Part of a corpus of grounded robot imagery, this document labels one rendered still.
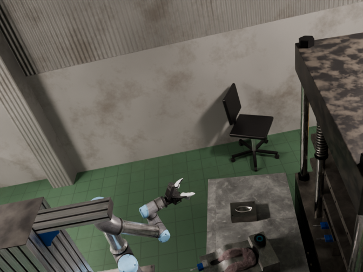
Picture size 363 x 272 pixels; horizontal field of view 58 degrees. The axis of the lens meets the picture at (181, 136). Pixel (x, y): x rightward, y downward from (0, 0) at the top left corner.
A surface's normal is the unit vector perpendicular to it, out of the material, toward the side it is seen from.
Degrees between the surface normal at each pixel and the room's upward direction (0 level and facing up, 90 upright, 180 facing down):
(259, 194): 0
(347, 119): 0
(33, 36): 90
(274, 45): 90
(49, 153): 90
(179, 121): 90
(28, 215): 0
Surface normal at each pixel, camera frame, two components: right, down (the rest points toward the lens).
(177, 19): 0.06, 0.59
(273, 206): -0.20, -0.79
